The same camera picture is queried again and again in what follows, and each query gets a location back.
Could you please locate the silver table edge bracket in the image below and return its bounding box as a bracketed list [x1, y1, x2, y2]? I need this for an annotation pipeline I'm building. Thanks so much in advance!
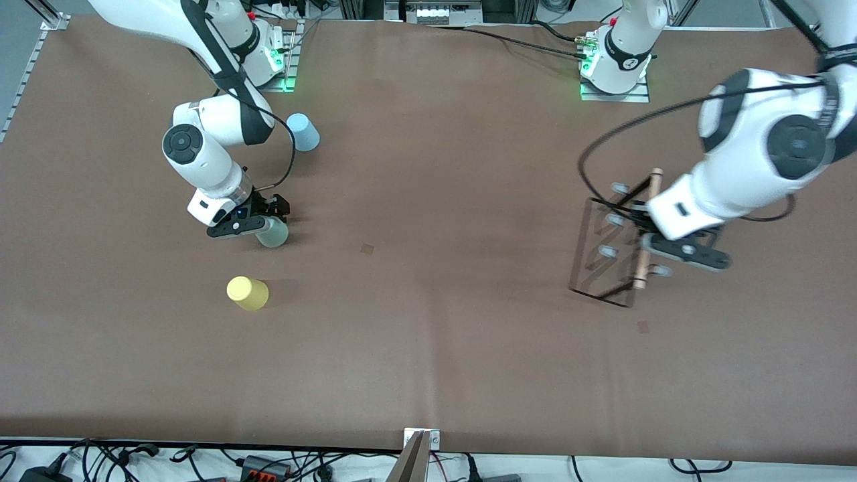
[404, 428, 441, 451]

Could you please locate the black orange connector block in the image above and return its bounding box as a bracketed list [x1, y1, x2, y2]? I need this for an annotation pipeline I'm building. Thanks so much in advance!
[240, 455, 293, 482]

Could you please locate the black thin table cable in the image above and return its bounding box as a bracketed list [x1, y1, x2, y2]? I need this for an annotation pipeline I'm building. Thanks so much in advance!
[526, 19, 587, 46]

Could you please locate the pale green plastic cup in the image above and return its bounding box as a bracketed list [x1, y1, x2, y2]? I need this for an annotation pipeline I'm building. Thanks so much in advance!
[256, 216, 290, 249]

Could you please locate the black braided table cable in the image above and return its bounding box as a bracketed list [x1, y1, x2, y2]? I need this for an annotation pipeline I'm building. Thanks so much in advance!
[428, 23, 591, 62]

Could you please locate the grey camera stand pole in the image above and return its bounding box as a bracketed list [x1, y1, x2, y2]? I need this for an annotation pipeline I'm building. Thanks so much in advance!
[385, 432, 433, 482]

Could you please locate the white power strip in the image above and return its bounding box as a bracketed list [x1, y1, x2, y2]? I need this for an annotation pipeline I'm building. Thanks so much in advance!
[402, 0, 484, 25]

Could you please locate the black power adapter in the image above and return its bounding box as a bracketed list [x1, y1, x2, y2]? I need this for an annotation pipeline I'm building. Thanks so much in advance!
[19, 465, 74, 482]

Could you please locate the black wire cup holder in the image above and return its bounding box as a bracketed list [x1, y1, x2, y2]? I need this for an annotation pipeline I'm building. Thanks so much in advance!
[569, 167, 674, 309]

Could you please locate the yellow plastic cup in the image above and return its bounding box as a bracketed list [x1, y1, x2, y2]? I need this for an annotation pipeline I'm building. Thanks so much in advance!
[226, 276, 270, 312]

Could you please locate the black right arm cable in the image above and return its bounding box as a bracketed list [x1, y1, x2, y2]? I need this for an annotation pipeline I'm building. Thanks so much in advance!
[211, 70, 297, 191]

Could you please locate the black looped floor cable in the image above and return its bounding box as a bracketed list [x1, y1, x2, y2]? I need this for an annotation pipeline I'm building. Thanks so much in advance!
[670, 458, 732, 477]

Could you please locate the light blue plastic cup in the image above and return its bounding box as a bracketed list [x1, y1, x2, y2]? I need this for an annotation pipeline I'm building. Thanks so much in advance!
[286, 112, 321, 153]

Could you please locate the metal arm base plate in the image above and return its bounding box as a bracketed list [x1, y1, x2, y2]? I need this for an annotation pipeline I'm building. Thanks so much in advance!
[579, 30, 651, 103]
[258, 19, 300, 92]

